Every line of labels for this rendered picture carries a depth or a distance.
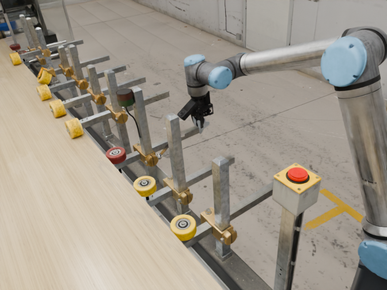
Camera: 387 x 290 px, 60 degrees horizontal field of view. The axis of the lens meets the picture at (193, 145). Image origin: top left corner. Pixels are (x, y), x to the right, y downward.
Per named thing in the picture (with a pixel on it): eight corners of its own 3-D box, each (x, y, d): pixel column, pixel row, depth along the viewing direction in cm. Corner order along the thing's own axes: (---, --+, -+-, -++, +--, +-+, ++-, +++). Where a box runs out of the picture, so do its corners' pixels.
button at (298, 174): (296, 170, 73) (296, 164, 72) (311, 179, 70) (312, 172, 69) (283, 178, 71) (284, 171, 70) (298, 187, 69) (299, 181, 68)
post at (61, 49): (82, 114, 229) (61, 44, 202) (84, 115, 226) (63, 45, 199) (77, 115, 227) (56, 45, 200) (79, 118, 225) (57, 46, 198)
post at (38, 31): (59, 89, 263) (39, 26, 236) (61, 90, 260) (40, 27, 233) (55, 90, 261) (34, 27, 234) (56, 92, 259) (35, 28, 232)
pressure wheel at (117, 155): (124, 164, 149) (120, 143, 143) (133, 173, 144) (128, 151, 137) (107, 172, 146) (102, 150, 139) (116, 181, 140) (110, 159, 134)
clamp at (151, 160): (144, 149, 153) (142, 140, 151) (159, 163, 144) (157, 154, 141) (133, 155, 151) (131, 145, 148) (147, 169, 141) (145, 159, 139)
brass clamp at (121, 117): (117, 110, 165) (116, 101, 163) (130, 121, 156) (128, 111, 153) (106, 115, 163) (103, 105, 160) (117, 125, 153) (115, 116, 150)
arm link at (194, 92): (194, 90, 143) (182, 83, 150) (195, 100, 146) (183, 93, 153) (211, 83, 147) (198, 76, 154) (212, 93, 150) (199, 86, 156)
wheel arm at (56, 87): (124, 68, 209) (123, 63, 207) (126, 70, 207) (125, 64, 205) (42, 93, 187) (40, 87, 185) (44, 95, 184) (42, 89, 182)
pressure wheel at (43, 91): (52, 96, 183) (51, 99, 191) (46, 82, 182) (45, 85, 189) (41, 99, 181) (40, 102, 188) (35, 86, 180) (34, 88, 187)
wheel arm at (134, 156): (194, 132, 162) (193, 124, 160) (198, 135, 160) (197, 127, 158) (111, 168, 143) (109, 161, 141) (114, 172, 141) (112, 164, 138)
